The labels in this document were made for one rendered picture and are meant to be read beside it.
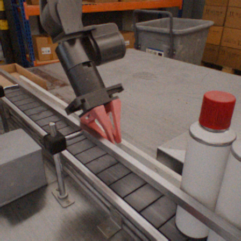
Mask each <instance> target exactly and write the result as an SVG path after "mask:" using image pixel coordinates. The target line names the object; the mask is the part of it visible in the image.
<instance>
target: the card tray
mask: <svg viewBox="0 0 241 241"><path fill-rule="evenodd" d="M0 68H1V69H3V70H5V71H6V72H8V73H9V74H11V75H12V76H13V77H15V78H16V79H18V80H20V79H19V77H20V76H24V77H25V78H27V79H29V80H30V81H32V82H33V83H34V84H36V85H38V86H39V87H41V88H43V89H44V90H45V91H47V85H46V81H45V80H43V79H42V78H40V77H38V76H36V75H35V74H33V73H31V72H29V71H28V70H27V69H25V68H23V67H22V66H20V65H18V64H16V63H13V64H9V65H4V66H0ZM0 85H2V86H3V87H8V86H12V85H14V84H12V83H11V82H10V81H8V80H7V79H6V78H4V77H3V76H1V75H0Z"/></svg>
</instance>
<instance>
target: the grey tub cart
mask: <svg viewBox="0 0 241 241"><path fill-rule="evenodd" d="M136 12H143V13H155V14H162V15H169V18H161V19H156V20H150V21H147V22H142V23H136V17H135V14H136ZM132 17H133V24H132V25H131V28H132V29H133V32H134V37H135V43H134V48H135V49H136V50H139V51H143V52H147V53H151V54H155V55H159V56H163V57H166V58H170V59H173V60H177V61H181V62H185V63H189V64H192V65H198V66H200V64H201V61H202V57H203V52H204V48H205V44H206V40H207V36H208V32H209V27H210V26H213V25H214V22H213V21H210V20H200V19H199V20H194V19H183V18H173V16H172V14H171V13H170V12H168V11H155V10H142V9H135V10H134V11H133V14H132Z"/></svg>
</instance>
